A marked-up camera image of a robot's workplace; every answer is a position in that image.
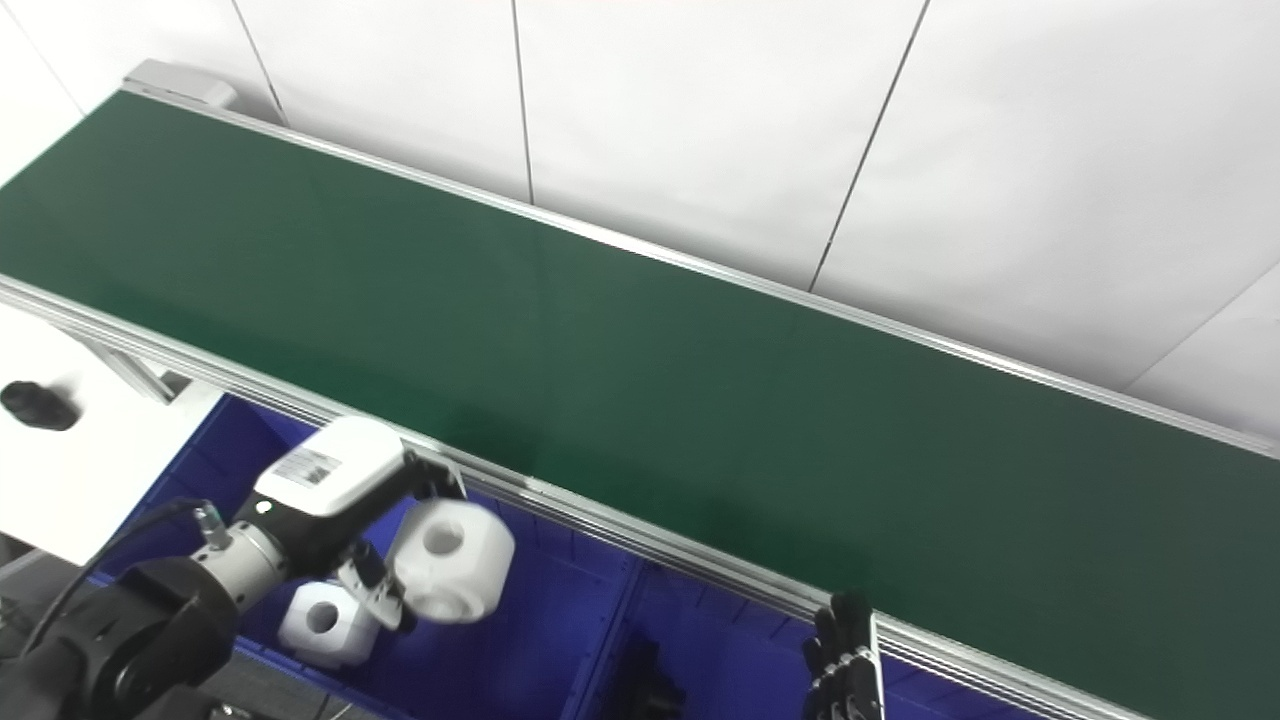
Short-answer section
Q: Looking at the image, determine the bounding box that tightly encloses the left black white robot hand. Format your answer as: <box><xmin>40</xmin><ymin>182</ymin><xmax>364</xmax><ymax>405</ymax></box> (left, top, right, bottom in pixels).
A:
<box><xmin>235</xmin><ymin>415</ymin><xmax>471</xmax><ymax>634</ymax></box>

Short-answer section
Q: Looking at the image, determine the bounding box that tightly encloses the black round knob object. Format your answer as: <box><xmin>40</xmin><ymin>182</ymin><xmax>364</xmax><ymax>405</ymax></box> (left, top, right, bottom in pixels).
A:
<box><xmin>0</xmin><ymin>380</ymin><xmax>81</xmax><ymax>433</ymax></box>

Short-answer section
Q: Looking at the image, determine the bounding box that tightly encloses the blue plastic bin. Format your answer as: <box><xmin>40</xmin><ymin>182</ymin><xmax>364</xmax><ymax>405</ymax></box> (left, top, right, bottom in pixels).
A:
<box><xmin>570</xmin><ymin>560</ymin><xmax>1051</xmax><ymax>720</ymax></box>
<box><xmin>90</xmin><ymin>392</ymin><xmax>643</xmax><ymax>720</ymax></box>

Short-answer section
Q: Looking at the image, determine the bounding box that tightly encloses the white cylindrical part with hole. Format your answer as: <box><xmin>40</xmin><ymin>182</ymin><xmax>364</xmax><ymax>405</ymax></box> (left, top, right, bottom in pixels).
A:
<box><xmin>278</xmin><ymin>580</ymin><xmax>383</xmax><ymax>669</ymax></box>
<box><xmin>390</xmin><ymin>498</ymin><xmax>517</xmax><ymax>624</ymax></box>

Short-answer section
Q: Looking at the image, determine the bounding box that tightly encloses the green conveyor belt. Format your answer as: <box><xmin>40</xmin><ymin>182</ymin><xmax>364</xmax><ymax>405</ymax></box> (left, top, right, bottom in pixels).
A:
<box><xmin>0</xmin><ymin>90</ymin><xmax>1280</xmax><ymax>720</ymax></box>
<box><xmin>0</xmin><ymin>58</ymin><xmax>1280</xmax><ymax>720</ymax></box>

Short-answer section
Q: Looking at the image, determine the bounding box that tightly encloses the aluminium conveyor support bracket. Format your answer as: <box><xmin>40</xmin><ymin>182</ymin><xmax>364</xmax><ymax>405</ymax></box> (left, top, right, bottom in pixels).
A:
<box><xmin>75</xmin><ymin>335</ymin><xmax>193</xmax><ymax>406</ymax></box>

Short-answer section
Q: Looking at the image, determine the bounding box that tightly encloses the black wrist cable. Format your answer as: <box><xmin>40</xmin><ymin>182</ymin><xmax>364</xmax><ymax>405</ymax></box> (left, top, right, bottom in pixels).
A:
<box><xmin>25</xmin><ymin>497</ymin><xmax>226</xmax><ymax>651</ymax></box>

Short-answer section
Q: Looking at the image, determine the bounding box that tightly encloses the grey conveyor end housing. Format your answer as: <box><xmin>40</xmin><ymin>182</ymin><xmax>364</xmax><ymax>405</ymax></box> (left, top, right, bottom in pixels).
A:
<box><xmin>122</xmin><ymin>58</ymin><xmax>239</xmax><ymax>111</ymax></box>

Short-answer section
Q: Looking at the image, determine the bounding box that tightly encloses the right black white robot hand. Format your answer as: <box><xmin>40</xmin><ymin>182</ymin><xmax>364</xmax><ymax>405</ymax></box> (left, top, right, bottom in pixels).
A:
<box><xmin>803</xmin><ymin>592</ymin><xmax>887</xmax><ymax>720</ymax></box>

